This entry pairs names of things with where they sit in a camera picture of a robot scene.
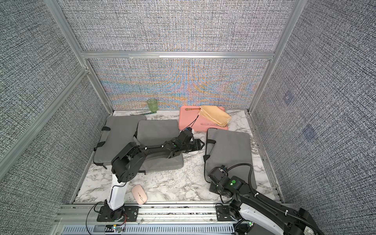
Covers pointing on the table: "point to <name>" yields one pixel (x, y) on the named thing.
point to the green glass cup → (152, 105)
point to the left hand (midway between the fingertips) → (205, 144)
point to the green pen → (135, 114)
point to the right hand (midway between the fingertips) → (212, 184)
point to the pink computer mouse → (139, 194)
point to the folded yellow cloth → (214, 113)
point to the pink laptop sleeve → (189, 117)
